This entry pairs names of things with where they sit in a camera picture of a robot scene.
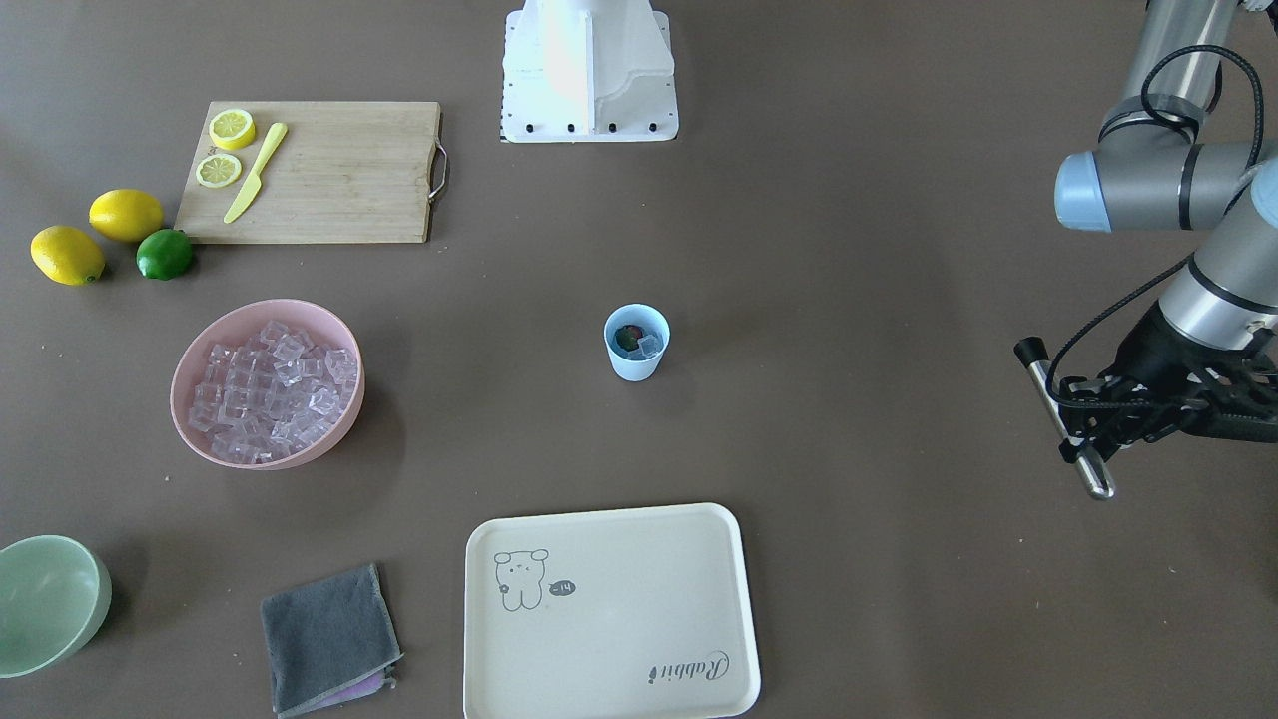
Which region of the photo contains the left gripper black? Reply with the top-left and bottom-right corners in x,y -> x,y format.
1058,307 -> 1277,458

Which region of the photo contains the clear plastic ice cube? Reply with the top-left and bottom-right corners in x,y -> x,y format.
635,335 -> 665,360

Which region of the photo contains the strawberry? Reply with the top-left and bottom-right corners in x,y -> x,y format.
613,324 -> 645,354

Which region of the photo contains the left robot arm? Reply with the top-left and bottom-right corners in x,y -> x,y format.
1042,1 -> 1275,464

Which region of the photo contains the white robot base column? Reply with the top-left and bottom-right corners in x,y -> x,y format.
498,1 -> 680,143

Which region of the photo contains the light blue plastic cup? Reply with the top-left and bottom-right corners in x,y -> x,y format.
603,304 -> 670,382

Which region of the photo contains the cream tray with bear drawing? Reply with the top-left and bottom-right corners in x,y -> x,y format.
463,502 -> 762,718

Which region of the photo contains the grey folded cloth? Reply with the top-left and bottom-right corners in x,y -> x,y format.
259,563 -> 403,718

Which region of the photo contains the pink bowl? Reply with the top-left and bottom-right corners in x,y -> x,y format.
170,299 -> 366,470

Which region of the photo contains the yellow plastic knife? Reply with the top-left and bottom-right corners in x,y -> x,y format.
221,123 -> 289,223

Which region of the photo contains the lemon slice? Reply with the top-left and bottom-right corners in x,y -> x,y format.
196,152 -> 243,190
207,109 -> 257,151

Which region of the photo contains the green lime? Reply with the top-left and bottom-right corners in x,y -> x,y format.
134,229 -> 196,281

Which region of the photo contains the yellow lemon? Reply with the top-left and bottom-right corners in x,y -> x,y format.
29,225 -> 109,286
88,188 -> 165,243

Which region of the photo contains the mint green bowl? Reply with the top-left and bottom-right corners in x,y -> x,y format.
1,535 -> 112,679

